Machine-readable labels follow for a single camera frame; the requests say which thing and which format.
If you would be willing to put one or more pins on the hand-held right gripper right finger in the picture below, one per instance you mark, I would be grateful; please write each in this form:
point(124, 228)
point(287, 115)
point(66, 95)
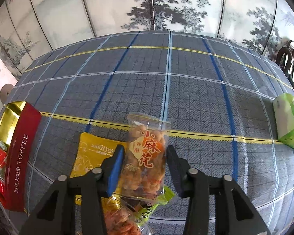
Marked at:
point(174, 166)

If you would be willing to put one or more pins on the green tissue pack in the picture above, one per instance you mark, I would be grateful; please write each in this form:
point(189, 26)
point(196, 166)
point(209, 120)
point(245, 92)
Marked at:
point(288, 122)

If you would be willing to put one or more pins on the ink landscape folding screen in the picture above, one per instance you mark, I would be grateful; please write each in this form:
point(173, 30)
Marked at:
point(112, 5)

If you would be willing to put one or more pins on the red tin box gold inside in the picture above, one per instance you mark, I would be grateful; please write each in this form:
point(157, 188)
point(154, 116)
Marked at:
point(19, 156)

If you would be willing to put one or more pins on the green snack packet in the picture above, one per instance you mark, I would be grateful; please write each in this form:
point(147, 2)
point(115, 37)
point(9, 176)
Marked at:
point(161, 198)

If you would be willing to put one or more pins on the blue candy packet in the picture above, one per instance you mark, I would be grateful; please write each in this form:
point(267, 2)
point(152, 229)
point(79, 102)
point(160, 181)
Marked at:
point(2, 144)

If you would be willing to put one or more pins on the clear fried twist snack packet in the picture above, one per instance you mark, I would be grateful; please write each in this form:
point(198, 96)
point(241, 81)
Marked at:
point(144, 151)

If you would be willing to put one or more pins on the yellow snack packet figure print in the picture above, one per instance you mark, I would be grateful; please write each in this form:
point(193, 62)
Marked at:
point(93, 151)

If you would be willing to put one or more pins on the grey plaid tablecloth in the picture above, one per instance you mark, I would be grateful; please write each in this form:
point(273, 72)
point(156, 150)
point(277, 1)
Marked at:
point(198, 98)

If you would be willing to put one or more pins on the round stone millstone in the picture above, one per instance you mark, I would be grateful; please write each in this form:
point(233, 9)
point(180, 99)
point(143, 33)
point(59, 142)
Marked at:
point(5, 91)

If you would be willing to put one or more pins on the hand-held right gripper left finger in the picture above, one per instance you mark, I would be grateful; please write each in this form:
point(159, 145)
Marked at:
point(115, 173)

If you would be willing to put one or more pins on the orange shrimp snack packet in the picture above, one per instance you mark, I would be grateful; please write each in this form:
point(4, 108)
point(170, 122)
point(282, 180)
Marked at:
point(122, 220)

